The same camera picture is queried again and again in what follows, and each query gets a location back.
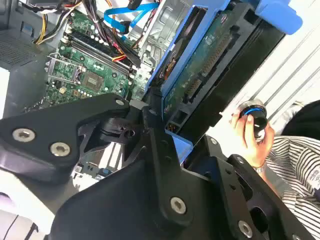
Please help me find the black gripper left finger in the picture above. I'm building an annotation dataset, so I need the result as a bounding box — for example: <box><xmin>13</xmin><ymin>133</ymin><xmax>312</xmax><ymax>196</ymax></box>
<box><xmin>0</xmin><ymin>86</ymin><xmax>195</xmax><ymax>182</ymax></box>

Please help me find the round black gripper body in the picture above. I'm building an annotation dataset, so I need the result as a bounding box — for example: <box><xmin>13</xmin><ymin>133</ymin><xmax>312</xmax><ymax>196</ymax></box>
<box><xmin>47</xmin><ymin>159</ymin><xmax>234</xmax><ymax>240</ymax></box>

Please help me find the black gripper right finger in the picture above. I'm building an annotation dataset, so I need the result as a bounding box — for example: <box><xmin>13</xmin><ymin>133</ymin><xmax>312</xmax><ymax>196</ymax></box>
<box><xmin>189</xmin><ymin>134</ymin><xmax>312</xmax><ymax>240</ymax></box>

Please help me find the round black tool blue ring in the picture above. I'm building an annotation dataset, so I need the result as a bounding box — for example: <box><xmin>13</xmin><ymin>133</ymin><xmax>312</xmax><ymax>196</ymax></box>
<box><xmin>236</xmin><ymin>99</ymin><xmax>269</xmax><ymax>142</ymax></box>

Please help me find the hard disk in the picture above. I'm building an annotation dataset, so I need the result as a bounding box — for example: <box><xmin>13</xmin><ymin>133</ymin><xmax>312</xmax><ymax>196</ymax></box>
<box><xmin>144</xmin><ymin>0</ymin><xmax>305</xmax><ymax>166</ymax></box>

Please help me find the person's hand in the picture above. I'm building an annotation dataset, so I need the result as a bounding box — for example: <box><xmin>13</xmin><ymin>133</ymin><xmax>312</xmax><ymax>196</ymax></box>
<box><xmin>229</xmin><ymin>111</ymin><xmax>276</xmax><ymax>169</ymax></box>

